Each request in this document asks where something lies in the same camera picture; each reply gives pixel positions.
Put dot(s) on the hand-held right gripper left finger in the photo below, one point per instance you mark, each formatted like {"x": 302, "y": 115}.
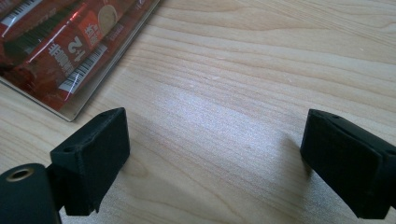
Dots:
{"x": 93, "y": 161}

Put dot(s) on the red biscuit multipack, clear wrapper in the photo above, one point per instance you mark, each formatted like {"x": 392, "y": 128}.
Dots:
{"x": 59, "y": 59}

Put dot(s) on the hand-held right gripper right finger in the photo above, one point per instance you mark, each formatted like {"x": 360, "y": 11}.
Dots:
{"x": 342, "y": 158}

